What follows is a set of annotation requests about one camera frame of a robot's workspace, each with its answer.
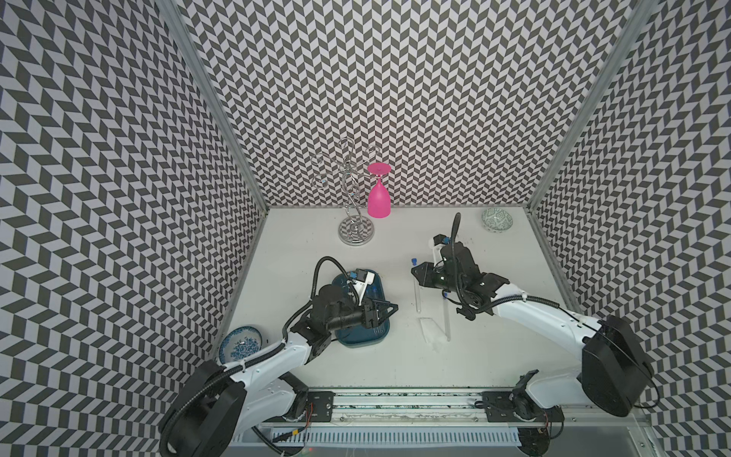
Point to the patterned ceramic bowl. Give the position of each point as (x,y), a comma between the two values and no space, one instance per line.
(496,220)

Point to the blue capped test tube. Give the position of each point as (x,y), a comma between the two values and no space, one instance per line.
(416,287)
(446,321)

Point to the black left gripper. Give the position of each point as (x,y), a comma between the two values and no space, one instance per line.
(370,316)

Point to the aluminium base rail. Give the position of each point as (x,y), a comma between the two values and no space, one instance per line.
(453,407)

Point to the pink plastic wine glass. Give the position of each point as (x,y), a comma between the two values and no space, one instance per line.
(379,202)

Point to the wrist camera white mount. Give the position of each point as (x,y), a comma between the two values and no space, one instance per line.
(360,280)
(440,246)

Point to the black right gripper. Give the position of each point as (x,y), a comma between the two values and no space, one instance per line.
(424,278)

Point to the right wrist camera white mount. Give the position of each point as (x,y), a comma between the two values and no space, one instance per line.
(440,246)

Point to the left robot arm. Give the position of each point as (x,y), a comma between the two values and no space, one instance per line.
(219,401)

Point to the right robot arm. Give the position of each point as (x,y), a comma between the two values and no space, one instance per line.
(611,371)

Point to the chrome glass rack stand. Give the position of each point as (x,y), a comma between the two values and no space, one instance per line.
(348,171)

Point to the teal plastic water tub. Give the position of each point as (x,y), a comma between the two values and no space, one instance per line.
(359,336)

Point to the blue patterned plate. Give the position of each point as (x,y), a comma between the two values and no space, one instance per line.
(239,344)

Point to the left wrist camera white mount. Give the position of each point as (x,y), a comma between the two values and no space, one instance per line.
(360,280)

